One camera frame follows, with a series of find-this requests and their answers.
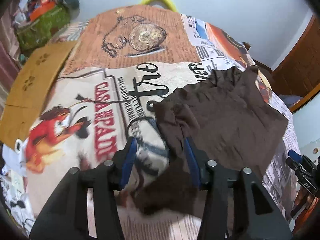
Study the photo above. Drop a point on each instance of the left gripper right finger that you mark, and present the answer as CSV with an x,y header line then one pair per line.
x,y
237,204

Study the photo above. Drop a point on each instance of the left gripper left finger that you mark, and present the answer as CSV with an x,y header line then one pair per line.
x,y
65,216

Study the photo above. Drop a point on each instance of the brown garment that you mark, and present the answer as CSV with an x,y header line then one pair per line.
x,y
228,119

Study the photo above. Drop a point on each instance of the wooden door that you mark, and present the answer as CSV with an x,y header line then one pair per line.
x,y
298,73

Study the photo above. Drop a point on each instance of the striped pink curtain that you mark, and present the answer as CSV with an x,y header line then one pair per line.
x,y
10,52

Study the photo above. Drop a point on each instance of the printed bedspread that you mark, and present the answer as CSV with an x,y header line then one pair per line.
x,y
124,62

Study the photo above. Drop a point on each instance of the green patterned storage bag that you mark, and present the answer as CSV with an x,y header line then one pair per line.
x,y
39,32

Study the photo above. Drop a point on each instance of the orange box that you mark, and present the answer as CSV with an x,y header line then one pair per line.
x,y
41,10

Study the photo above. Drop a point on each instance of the yellow hoop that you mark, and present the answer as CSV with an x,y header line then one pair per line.
x,y
169,4

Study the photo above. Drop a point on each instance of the wooden bed frame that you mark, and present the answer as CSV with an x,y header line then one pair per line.
x,y
267,71

